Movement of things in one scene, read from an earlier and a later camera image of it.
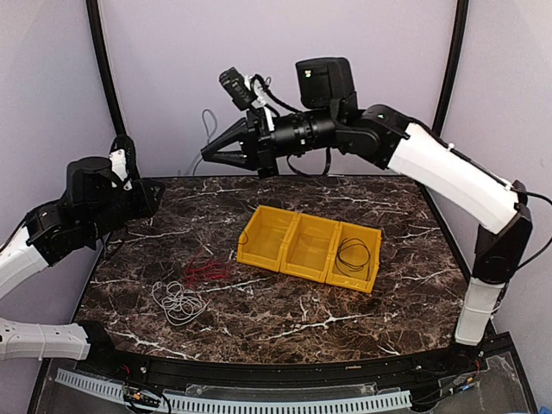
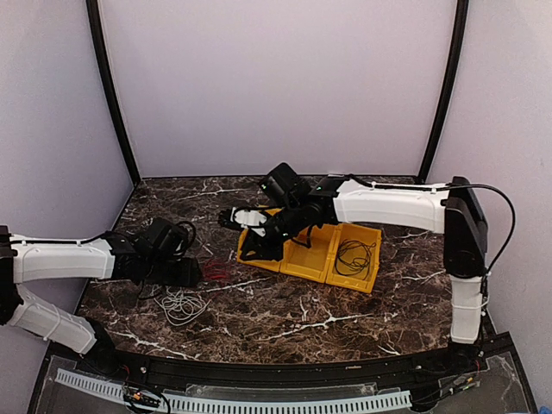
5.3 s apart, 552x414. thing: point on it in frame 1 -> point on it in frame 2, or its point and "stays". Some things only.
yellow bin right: x=355 y=257 stays
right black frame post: x=461 y=23 stays
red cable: x=194 y=273 stays
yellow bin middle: x=310 y=247 stays
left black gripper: x=143 y=206 -> x=187 y=278
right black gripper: x=255 y=122 -> x=267 y=251
